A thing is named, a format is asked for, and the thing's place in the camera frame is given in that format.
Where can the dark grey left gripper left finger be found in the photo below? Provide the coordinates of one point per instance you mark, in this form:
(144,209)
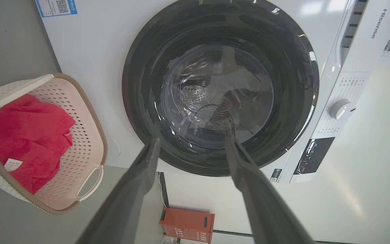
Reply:
(127,203)

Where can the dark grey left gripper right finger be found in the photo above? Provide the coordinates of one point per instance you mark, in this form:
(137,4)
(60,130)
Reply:
(266,210)

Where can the cream perforated laundry basket brown rim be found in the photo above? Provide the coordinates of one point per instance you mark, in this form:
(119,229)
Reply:
(86,135)

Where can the small dark teal sticker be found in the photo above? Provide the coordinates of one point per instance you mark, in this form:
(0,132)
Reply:
(276,175)

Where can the round white filter cover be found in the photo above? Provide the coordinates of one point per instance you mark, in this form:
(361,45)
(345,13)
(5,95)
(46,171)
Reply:
(113,146)

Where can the orange red box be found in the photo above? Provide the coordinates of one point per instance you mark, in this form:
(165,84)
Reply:
(186,223)

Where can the black washer display panel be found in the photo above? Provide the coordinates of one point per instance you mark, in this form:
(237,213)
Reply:
(313,156)

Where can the dark round glass washer door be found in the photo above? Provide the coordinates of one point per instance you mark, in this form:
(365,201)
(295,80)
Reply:
(141,84)

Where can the red garment with white tag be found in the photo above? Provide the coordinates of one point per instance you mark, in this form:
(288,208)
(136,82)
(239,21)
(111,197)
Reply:
(29,135)

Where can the white washer control knob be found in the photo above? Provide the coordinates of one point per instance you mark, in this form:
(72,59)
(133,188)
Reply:
(341,109)

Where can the white front-load washing machine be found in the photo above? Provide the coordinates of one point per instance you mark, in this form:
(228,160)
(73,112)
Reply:
(90,67)

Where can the white detergent drawer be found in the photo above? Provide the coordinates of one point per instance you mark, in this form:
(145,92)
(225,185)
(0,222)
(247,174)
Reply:
(345,51)

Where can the blue white energy label sticker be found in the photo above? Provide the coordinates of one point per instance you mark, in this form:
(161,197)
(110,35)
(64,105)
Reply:
(56,6)

